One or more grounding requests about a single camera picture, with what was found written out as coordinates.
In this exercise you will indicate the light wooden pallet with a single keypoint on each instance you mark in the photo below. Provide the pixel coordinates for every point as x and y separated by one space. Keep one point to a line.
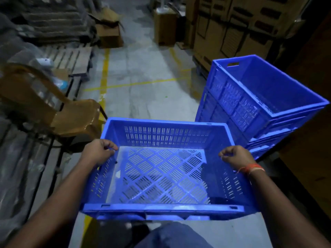
77 59

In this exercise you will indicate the orange wristband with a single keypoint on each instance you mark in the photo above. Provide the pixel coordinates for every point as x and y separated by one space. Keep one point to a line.
252 168

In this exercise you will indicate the person's right forearm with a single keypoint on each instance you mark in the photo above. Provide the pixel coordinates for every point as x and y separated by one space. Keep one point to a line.
284 216

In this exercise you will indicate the large cardboard box louvre print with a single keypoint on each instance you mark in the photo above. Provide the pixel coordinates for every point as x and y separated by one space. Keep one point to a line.
209 41

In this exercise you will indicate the tall cardboard box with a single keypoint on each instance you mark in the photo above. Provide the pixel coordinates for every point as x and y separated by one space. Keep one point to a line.
165 28

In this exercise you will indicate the small cardboard piece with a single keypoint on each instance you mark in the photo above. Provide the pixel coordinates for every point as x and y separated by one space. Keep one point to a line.
60 74

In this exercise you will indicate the person's left hand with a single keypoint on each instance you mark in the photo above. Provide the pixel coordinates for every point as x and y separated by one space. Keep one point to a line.
99 153

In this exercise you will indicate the grey-blue shirt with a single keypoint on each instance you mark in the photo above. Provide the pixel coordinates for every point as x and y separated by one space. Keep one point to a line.
173 237

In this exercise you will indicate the dark blue pallet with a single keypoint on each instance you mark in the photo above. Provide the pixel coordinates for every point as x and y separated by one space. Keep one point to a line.
200 69

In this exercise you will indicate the open cardboard box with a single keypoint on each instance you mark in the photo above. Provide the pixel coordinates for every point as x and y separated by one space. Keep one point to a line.
110 37

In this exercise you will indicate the person's left forearm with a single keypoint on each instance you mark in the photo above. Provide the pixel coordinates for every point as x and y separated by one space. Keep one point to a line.
57 211

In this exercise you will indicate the person's right hand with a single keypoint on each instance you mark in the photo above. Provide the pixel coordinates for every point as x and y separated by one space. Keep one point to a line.
238 157

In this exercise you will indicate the white teal table fan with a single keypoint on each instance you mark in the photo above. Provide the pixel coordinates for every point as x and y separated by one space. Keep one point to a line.
45 61

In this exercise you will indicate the long wooden pallet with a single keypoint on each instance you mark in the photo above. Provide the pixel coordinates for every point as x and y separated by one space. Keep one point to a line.
46 183

